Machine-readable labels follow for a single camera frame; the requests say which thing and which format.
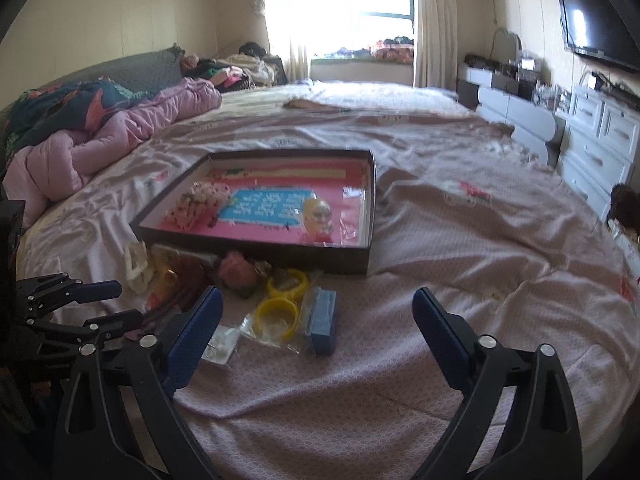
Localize pink strawberry bed sheet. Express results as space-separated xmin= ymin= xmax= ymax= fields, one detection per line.
xmin=15 ymin=80 xmax=640 ymax=480

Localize clothes on window sill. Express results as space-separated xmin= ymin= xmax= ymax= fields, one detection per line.
xmin=370 ymin=35 xmax=416 ymax=63

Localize black wall television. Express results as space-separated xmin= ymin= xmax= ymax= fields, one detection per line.
xmin=557 ymin=0 xmax=640 ymax=73

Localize brown plush toy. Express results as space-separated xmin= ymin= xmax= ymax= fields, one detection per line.
xmin=607 ymin=183 xmax=640 ymax=231

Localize red hairpins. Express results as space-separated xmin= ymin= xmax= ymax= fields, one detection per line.
xmin=142 ymin=285 xmax=201 ymax=322

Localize small bag of earrings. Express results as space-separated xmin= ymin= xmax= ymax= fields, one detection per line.
xmin=202 ymin=325 xmax=242 ymax=367

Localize brown hair tie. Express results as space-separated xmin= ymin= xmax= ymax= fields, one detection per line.
xmin=169 ymin=259 xmax=207 ymax=292

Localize sheer white curtain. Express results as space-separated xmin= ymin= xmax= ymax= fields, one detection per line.
xmin=260 ymin=0 xmax=313 ymax=83

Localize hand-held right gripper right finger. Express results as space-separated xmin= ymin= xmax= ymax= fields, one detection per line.
xmin=412 ymin=287 xmax=583 ymax=480

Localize dark floral blanket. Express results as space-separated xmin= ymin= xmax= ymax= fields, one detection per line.
xmin=0 ymin=77 xmax=156 ymax=161

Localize dark box with pink inside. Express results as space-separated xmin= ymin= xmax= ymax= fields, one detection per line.
xmin=129 ymin=149 xmax=377 ymax=276

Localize pile of clothes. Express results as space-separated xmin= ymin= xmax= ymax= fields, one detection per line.
xmin=180 ymin=42 xmax=288 ymax=93

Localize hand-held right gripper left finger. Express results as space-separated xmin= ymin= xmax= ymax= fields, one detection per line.
xmin=52 ymin=286 xmax=236 ymax=480

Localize pink quilt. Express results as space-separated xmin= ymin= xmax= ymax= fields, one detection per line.
xmin=2 ymin=79 xmax=223 ymax=226

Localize cream curtain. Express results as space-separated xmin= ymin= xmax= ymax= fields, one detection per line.
xmin=412 ymin=0 xmax=467 ymax=93

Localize white drawer dresser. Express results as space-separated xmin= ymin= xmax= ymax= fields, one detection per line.
xmin=557 ymin=82 xmax=640 ymax=221

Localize blue box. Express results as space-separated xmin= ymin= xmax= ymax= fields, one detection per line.
xmin=309 ymin=289 xmax=339 ymax=357

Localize white hair claw clip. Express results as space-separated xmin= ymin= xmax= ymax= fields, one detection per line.
xmin=124 ymin=242 xmax=156 ymax=293

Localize window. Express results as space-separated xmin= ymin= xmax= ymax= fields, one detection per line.
xmin=262 ymin=0 xmax=417 ymax=61

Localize heart-shaped mirror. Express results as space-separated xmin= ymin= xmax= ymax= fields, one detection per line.
xmin=490 ymin=27 xmax=523 ymax=61

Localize white vanity desk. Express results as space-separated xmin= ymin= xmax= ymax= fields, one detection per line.
xmin=457 ymin=52 xmax=568 ymax=166

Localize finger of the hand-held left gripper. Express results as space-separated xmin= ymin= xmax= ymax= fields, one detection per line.
xmin=15 ymin=274 xmax=123 ymax=318
xmin=30 ymin=308 xmax=146 ymax=357

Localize yellow bracelet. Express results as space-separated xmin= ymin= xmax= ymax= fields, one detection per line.
xmin=266 ymin=269 xmax=308 ymax=303
xmin=252 ymin=298 xmax=300 ymax=345

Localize grey headboard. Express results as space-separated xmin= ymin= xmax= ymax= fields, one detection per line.
xmin=0 ymin=42 xmax=187 ymax=111

